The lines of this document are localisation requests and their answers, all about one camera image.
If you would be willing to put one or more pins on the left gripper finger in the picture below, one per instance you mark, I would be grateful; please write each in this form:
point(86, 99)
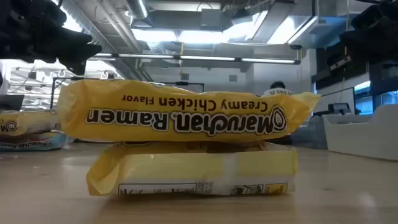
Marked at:
point(77, 65)
point(81, 48)

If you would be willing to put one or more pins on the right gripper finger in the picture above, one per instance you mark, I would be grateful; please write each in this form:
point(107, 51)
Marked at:
point(354, 39)

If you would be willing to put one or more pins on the yellow Creamy Chicken ramen pack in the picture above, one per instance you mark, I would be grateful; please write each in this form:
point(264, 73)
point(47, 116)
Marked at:
point(186, 168)
point(186, 118)
point(28, 123)

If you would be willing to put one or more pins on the black desk device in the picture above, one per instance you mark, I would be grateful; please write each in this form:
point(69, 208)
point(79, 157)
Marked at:
point(337, 109)

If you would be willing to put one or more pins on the black monitor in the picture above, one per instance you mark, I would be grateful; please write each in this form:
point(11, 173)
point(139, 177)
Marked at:
point(11, 102)

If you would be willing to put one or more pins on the person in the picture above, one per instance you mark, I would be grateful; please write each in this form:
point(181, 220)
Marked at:
point(277, 88)

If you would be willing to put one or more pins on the white plastic bin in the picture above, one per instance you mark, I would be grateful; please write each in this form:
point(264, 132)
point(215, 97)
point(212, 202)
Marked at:
point(363, 137)

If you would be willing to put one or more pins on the ceiling strip light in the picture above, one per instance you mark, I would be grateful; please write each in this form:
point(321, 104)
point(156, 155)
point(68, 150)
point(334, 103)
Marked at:
point(202, 58)

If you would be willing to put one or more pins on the silver ventilation duct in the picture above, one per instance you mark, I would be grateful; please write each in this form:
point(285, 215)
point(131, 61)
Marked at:
point(136, 7)

